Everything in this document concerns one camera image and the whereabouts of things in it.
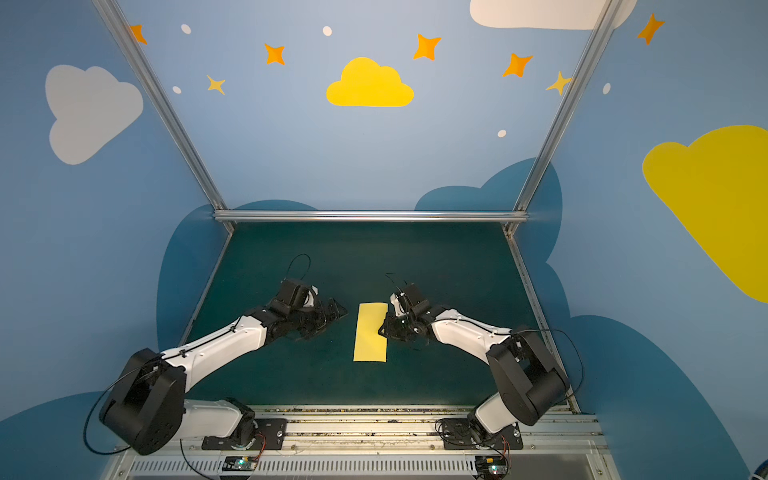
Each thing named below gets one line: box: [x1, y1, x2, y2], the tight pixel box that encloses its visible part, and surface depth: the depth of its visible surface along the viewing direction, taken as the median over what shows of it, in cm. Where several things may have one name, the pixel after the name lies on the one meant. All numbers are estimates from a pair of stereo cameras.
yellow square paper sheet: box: [353, 302, 388, 363], surface depth 93 cm
